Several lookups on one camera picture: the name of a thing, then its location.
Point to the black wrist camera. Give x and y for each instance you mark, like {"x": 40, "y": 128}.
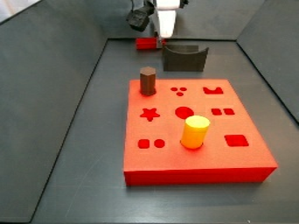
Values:
{"x": 137, "y": 17}

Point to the red shape sorting block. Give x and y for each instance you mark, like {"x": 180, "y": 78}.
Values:
{"x": 233, "y": 154}

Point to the black curved fixture stand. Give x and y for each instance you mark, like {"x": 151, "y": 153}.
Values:
{"x": 184, "y": 58}

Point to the yellow cylinder peg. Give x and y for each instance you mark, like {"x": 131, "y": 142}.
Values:
{"x": 193, "y": 131}

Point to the dark brown hexagonal peg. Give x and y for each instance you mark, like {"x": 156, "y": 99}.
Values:
{"x": 147, "y": 80}

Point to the red star prism object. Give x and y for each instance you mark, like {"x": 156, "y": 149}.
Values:
{"x": 145, "y": 43}

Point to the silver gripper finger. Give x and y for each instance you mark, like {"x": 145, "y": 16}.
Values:
{"x": 159, "y": 42}

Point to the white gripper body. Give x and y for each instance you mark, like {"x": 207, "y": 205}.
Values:
{"x": 164, "y": 16}

